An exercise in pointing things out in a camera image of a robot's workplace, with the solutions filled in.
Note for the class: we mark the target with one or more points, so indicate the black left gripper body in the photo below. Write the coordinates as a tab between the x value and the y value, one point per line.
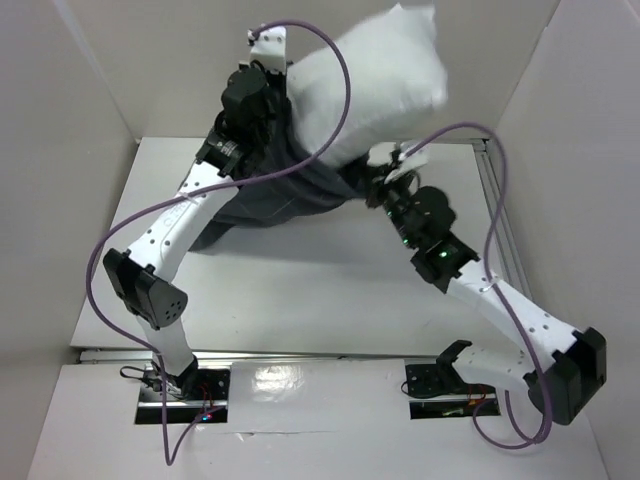
276	86

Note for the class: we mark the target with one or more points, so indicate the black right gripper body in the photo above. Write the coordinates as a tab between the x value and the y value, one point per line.
376	186

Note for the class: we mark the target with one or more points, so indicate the dark grey checked pillowcase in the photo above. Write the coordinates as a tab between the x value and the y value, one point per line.
313	190

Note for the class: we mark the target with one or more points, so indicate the white pillow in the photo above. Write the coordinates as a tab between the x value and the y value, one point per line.
390	80

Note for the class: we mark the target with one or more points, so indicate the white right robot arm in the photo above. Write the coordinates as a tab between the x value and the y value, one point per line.
559	367

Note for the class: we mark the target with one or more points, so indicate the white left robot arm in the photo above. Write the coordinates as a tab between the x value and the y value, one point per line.
142	275

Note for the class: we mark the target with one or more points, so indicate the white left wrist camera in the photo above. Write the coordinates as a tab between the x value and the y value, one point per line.
268	49

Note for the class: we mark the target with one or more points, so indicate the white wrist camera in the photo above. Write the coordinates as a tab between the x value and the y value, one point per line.
398	159
268	49

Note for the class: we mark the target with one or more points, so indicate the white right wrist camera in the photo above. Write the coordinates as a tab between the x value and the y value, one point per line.
398	159

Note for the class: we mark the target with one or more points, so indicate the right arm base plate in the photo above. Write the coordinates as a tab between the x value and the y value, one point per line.
430	397

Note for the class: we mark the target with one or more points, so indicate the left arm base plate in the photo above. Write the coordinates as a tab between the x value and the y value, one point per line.
207	400

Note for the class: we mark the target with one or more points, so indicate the aluminium front rail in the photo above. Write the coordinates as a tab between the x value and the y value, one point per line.
94	356

